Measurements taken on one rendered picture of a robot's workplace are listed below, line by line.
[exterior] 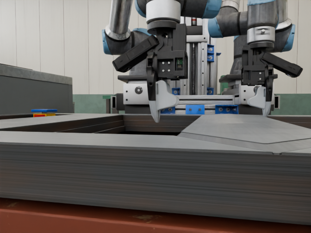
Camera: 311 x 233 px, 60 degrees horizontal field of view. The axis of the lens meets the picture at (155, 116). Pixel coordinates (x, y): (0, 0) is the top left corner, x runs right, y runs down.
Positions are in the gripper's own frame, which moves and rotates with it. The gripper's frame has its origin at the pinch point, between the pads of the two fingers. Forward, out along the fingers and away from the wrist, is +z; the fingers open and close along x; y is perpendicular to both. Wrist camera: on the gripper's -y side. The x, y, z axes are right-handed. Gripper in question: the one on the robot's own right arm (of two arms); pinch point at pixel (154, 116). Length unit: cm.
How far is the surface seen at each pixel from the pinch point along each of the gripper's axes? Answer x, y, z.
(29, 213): -37.0, -3.6, 7.5
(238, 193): -37.0, 15.3, 4.2
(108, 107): 718, -311, 8
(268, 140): -30.4, 18.6, 0.8
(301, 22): 1054, 318, -307
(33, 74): 43, -63, -15
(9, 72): 29, -63, -15
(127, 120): 27.3, -15.5, 2.6
